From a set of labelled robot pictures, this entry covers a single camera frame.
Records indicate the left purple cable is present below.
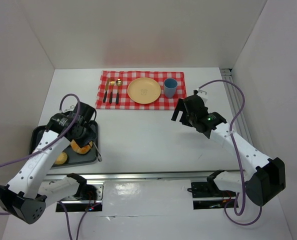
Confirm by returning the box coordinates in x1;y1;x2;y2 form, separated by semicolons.
0;93;103;240

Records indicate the aluminium rail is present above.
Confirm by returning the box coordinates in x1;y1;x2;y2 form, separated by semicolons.
43;170;242;182
220;68;253;145

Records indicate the aluminium rail right side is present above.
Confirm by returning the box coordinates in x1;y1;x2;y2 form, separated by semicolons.
220;68;253;145

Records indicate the blue plastic cup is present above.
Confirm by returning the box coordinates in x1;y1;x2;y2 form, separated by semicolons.
163;78;178;99

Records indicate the red checkered cloth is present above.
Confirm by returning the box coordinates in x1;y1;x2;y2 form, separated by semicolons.
95;70;187;111

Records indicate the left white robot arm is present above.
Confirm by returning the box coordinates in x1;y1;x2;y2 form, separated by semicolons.
0;102;98;225

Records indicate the gold fork black handle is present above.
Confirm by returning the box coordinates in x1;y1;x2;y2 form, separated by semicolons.
109;78;116;104

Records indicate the purple cable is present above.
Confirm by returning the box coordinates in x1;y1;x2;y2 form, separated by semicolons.
194;79;263;226
0;93;103;240

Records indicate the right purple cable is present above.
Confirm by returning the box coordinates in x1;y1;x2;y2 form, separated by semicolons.
194;79;263;226

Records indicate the aluminium rail front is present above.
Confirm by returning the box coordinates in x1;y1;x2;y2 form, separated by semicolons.
43;170;242;182

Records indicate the gold spoon black handle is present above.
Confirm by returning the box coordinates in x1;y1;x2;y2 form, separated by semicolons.
115;78;123;105

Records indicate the small round bun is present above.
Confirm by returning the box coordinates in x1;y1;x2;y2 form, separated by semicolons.
54;152;68;165

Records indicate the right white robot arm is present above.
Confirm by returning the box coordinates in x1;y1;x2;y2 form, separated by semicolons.
171;94;286;207

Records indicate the round flower-shaped bread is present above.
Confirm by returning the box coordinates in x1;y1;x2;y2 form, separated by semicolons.
70;140;93;155

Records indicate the yellow round plate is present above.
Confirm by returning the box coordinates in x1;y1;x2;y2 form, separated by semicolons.
127;77;162;105

